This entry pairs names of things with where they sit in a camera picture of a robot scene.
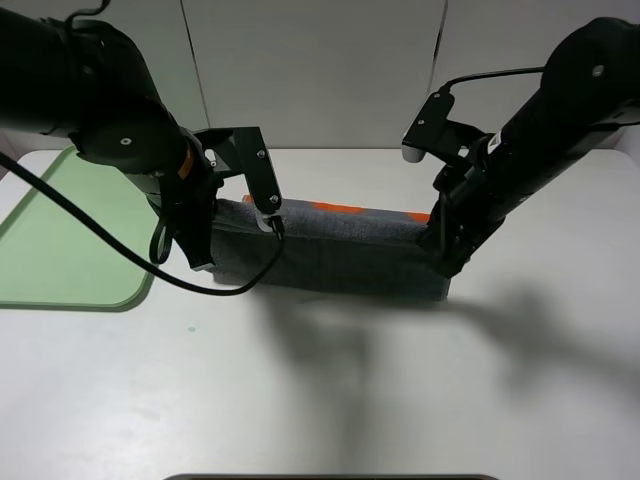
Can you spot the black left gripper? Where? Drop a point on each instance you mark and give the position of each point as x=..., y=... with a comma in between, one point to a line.
x=183, y=198

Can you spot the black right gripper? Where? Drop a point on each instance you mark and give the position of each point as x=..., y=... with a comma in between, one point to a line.
x=498, y=174

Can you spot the grey towel with orange stripes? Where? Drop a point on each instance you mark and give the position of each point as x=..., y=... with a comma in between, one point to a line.
x=370, y=253

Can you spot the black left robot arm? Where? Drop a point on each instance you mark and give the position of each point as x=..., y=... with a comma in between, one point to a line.
x=85, y=80

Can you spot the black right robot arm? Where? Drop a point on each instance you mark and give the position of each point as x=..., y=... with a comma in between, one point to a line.
x=589, y=90

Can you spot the light green plastic tray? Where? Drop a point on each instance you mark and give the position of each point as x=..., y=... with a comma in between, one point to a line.
x=49, y=260

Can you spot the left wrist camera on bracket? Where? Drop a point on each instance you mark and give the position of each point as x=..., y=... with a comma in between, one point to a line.
x=241, y=151

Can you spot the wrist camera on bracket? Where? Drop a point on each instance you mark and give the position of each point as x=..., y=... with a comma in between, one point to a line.
x=241, y=151
x=433, y=133

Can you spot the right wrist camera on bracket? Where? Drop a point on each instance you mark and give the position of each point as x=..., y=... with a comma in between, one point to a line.
x=433, y=133

